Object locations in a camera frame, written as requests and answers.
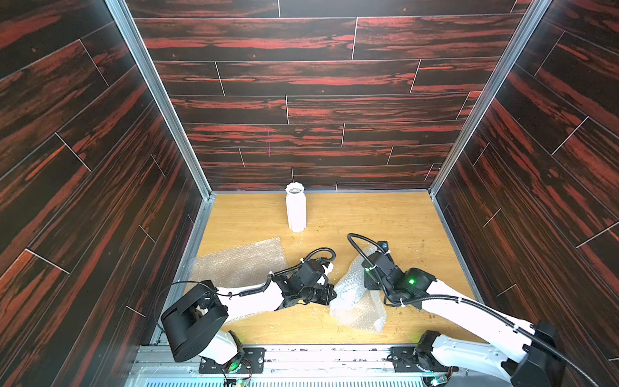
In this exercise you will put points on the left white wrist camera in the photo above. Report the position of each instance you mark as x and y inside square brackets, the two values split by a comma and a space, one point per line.
[327, 268]

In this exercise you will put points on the white ceramic ribbed vase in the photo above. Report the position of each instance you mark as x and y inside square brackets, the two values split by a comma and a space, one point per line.
[296, 206]

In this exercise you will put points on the bubble wrap sheet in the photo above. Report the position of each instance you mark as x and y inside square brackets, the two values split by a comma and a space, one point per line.
[355, 306]
[243, 266]

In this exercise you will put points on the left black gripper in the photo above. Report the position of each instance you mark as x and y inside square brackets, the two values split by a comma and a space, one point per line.
[326, 299]

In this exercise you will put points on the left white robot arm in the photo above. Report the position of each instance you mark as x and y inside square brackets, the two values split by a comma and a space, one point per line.
[193, 324]

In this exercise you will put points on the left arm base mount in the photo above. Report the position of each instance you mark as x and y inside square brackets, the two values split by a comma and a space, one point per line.
[242, 360]

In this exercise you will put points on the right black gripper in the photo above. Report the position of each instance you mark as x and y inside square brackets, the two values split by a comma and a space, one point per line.
[370, 270]

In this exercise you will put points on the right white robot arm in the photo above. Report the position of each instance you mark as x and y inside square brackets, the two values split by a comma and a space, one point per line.
[512, 350]

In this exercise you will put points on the metal front rail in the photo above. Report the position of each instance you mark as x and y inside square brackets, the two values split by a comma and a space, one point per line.
[303, 365]

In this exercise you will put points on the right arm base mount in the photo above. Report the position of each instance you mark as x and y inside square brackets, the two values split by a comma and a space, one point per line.
[418, 357]

